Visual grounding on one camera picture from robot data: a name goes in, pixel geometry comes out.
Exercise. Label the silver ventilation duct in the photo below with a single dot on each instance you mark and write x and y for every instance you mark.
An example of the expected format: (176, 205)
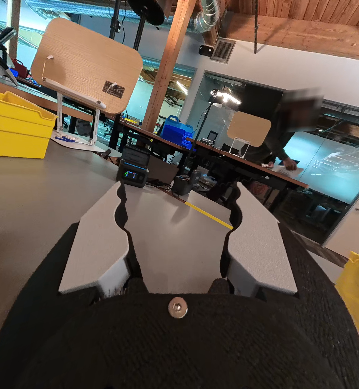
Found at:
(208, 18)

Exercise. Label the black round studio light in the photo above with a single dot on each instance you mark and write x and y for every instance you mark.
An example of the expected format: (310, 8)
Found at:
(149, 12)

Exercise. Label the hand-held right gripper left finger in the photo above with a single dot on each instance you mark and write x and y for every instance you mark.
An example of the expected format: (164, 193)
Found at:
(97, 243)

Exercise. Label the yellow tape strip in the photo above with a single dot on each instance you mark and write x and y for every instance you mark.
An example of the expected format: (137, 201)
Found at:
(210, 215)

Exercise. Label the black portable power station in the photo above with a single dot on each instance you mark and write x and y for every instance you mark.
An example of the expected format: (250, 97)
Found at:
(134, 164)

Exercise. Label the grey wall vent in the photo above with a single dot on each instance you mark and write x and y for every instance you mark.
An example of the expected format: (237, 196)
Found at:
(223, 50)

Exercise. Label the black battery charger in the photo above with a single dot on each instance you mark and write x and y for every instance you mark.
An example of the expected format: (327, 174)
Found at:
(182, 185)

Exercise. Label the black hanging rod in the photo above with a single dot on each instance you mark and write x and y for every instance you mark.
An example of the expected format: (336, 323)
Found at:
(256, 30)

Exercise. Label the light wooden post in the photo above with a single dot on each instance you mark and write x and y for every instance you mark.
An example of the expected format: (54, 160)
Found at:
(167, 76)

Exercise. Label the small black monitor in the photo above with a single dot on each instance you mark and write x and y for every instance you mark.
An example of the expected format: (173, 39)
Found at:
(212, 136)

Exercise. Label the yellow plastic bin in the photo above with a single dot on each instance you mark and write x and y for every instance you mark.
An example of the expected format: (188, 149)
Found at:
(355, 288)
(15, 136)

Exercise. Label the white paper sheet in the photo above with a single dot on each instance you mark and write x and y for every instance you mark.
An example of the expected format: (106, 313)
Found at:
(299, 172)

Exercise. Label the studio light on stand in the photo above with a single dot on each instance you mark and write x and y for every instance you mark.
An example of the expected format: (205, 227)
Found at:
(225, 97)

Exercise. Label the blue plastic case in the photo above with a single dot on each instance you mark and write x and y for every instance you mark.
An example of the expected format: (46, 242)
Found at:
(173, 130)

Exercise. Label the small wooden board stand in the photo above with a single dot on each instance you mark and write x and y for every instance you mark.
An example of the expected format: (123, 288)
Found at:
(249, 129)

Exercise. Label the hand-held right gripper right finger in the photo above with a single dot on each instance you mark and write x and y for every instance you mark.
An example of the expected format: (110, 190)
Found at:
(258, 243)

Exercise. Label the large wooden board stand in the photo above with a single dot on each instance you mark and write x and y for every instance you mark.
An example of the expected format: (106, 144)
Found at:
(85, 60)

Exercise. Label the brown wooden desk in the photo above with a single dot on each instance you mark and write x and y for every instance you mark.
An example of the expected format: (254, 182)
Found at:
(252, 164)

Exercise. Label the black wall camera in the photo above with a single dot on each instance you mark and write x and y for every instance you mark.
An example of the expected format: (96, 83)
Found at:
(206, 50)

